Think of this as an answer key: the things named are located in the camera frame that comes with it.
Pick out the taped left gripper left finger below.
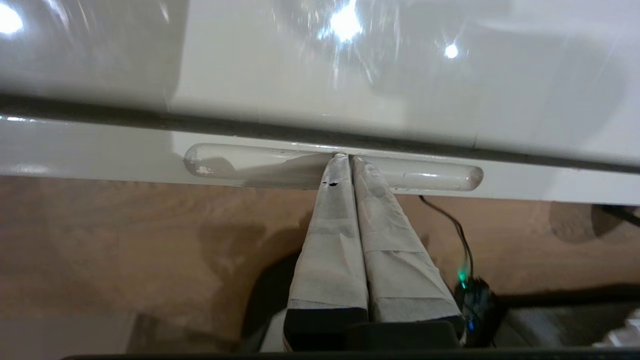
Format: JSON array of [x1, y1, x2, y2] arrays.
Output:
[[282, 152, 370, 351]]

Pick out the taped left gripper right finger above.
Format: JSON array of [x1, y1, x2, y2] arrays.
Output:
[[350, 155, 463, 346]]

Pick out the recessed white drawer handle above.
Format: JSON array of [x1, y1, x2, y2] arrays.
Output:
[[183, 143, 485, 193]]

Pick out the glossy white drawer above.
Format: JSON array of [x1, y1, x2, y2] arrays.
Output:
[[0, 114, 640, 207]]

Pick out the glossy white cabinet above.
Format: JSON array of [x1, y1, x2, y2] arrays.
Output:
[[0, 0, 640, 168]]

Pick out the black metal stand legs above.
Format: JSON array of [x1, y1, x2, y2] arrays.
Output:
[[592, 203, 640, 227]]

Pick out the black floor cable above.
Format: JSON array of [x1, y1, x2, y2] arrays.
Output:
[[419, 195, 475, 282]]

